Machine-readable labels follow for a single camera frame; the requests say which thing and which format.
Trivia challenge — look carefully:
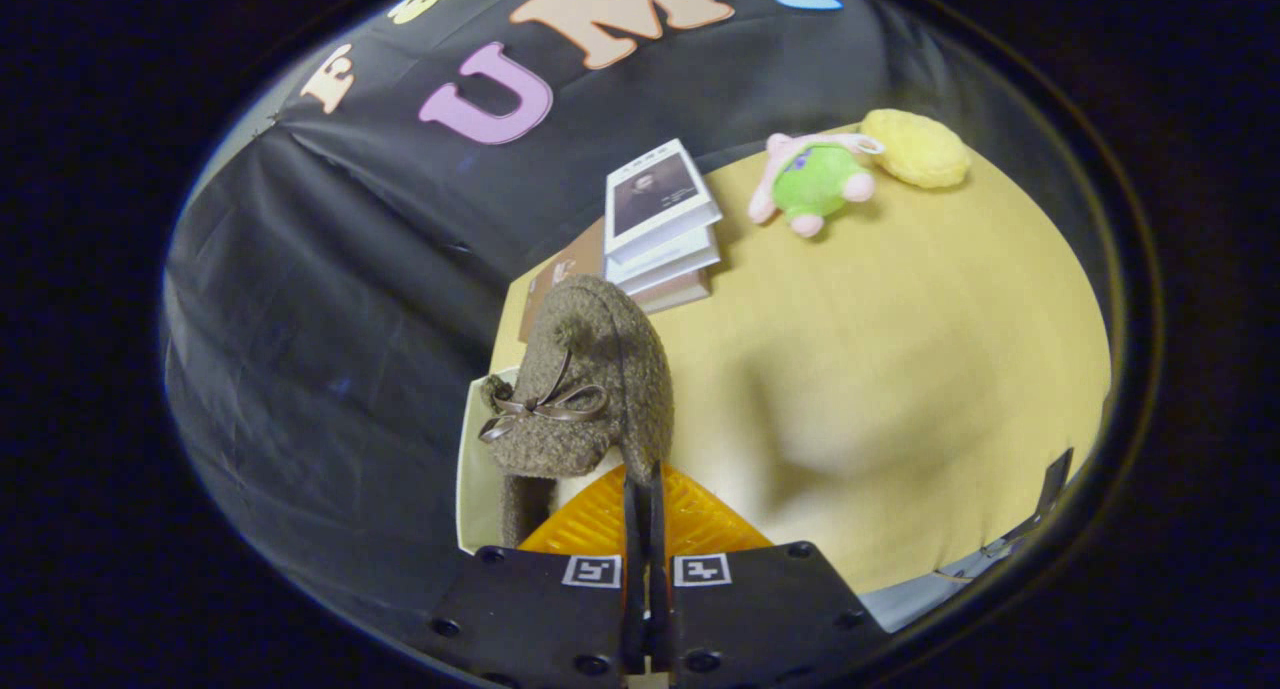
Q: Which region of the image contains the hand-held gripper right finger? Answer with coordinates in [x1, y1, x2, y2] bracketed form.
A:
[648, 462, 891, 685]

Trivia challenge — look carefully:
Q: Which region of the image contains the yellow fluffy cushion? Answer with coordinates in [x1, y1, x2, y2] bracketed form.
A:
[860, 108, 972, 190]

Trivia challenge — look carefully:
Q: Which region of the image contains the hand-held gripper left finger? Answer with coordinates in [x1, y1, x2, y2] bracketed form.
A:
[425, 464, 647, 685]

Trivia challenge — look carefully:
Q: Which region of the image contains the thick white book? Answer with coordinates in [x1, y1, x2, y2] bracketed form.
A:
[605, 226, 722, 297]

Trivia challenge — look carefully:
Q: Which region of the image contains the green and pink plush toy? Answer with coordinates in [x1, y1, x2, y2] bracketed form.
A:
[748, 132, 887, 238]

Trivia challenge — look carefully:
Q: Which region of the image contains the white book with portrait cover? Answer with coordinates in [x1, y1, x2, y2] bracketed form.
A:
[603, 138, 724, 266]

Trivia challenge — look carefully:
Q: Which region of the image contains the black backdrop cloth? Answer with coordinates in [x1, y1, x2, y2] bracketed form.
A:
[165, 0, 961, 630]

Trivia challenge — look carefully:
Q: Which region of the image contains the pale brown-edged book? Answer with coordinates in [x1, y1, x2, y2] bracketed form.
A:
[630, 267, 713, 316]

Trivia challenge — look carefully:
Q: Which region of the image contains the flat brown book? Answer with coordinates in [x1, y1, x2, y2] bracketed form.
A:
[518, 219, 609, 343]

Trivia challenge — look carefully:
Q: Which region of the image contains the brown fuzzy shoe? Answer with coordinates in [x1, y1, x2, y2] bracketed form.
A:
[478, 274, 676, 552]

